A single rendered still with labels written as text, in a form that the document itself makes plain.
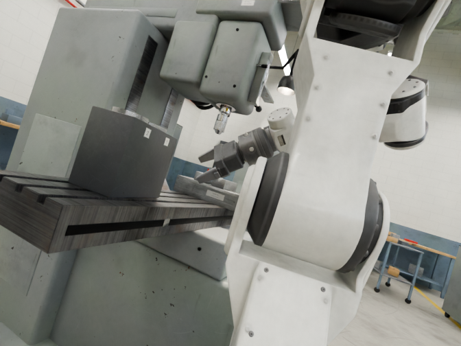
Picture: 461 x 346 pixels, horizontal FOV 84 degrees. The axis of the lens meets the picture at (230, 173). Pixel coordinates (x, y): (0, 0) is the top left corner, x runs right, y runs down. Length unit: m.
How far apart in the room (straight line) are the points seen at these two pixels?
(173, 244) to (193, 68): 0.67
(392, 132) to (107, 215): 0.59
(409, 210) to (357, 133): 7.33
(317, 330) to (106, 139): 0.53
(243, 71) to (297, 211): 0.77
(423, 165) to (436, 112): 1.36
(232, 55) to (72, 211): 0.80
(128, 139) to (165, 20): 0.79
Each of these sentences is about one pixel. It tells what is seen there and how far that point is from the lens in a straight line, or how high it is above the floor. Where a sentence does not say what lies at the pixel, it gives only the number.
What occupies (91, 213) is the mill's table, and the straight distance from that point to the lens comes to 0.52.
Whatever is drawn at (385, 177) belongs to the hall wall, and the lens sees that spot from 7.63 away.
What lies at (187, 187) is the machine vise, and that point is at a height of 0.93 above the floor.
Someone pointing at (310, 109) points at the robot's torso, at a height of 1.14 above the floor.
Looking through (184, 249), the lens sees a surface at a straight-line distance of 0.91.
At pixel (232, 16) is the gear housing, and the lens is 1.16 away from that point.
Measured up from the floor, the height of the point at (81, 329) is 0.31.
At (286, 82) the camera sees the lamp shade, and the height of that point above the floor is 1.43.
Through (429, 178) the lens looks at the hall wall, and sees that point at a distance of 7.85.
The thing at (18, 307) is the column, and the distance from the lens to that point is 1.42.
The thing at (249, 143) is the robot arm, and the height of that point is 1.13.
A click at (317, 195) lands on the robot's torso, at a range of 0.33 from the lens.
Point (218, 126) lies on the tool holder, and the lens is 1.06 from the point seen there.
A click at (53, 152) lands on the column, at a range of 1.28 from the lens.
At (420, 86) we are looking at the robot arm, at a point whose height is 1.29.
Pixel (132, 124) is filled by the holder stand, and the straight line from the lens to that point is 0.61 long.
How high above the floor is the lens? 1.02
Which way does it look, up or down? 1 degrees up
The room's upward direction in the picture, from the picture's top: 17 degrees clockwise
